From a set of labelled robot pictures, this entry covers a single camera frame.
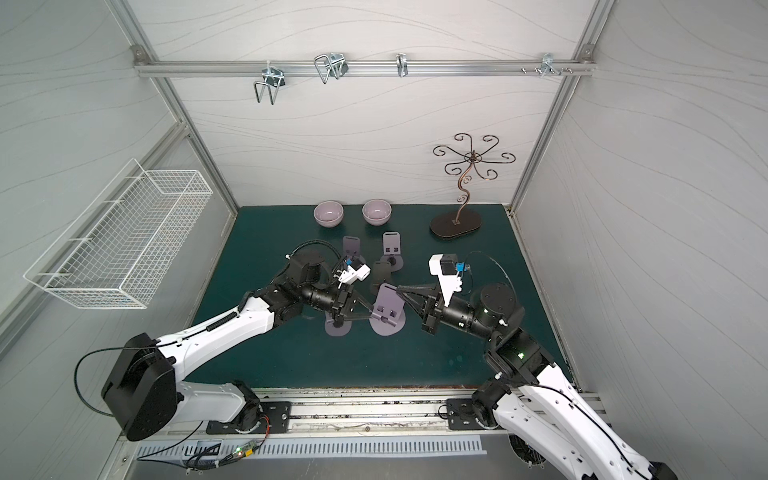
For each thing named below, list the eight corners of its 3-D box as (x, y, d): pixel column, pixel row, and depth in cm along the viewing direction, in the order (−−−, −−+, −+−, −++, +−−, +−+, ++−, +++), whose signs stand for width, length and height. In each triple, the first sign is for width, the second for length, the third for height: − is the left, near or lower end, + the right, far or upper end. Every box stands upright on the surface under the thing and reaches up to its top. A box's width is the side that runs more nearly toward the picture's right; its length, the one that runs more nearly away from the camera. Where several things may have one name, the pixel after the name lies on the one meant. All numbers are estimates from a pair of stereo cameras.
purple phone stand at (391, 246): (381, 271, 103) (380, 256, 96) (382, 247, 110) (381, 231, 103) (402, 271, 103) (403, 256, 96) (401, 247, 110) (402, 231, 103)
